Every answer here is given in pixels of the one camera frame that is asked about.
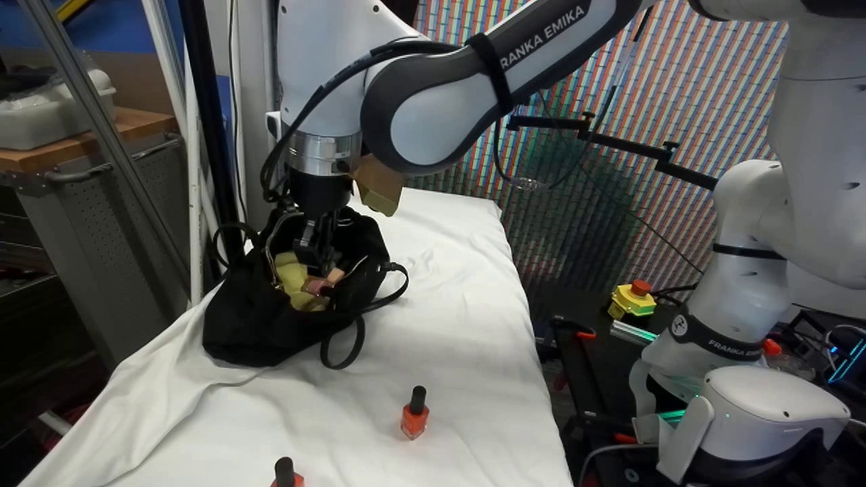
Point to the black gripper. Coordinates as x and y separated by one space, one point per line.
319 201

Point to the pink nail polish bottle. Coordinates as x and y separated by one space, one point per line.
322 284

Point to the orange nail polish bottle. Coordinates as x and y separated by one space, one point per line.
414 415

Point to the red nail polish bottle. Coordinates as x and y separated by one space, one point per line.
285 473

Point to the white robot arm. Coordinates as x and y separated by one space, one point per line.
357 78

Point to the yellow-green cloth in bag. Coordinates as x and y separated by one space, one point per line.
299 284

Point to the black handbag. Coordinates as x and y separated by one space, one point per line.
249 320

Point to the grey metal cabinet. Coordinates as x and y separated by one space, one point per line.
119 259

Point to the white tablecloth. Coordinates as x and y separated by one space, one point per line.
177 416

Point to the white plastic bin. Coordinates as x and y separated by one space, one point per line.
35 109

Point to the yellow emergency stop button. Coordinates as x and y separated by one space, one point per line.
632 297

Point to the black camera arm mount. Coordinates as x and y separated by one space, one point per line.
661 155

